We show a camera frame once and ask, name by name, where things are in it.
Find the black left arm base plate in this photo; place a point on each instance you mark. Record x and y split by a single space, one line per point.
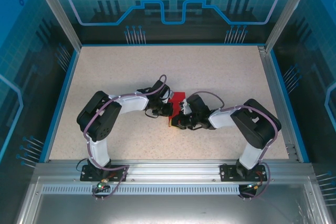
89 174

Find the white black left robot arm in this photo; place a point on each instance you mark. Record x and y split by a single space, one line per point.
99 153

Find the red cloth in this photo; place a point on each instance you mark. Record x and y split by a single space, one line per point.
179 96

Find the grey metal tray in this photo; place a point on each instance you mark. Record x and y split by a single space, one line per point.
168 208

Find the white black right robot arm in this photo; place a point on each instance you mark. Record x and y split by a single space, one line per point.
249 155

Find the aluminium side rail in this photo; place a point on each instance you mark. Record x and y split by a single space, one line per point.
275 98

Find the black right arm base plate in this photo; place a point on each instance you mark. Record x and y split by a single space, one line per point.
228 172

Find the blue table edge strip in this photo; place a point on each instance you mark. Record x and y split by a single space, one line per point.
61 106
288 103

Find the aluminium front frame beam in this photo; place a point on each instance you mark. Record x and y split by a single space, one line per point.
173 171

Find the aluminium frame post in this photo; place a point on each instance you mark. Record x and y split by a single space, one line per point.
60 16
286 11

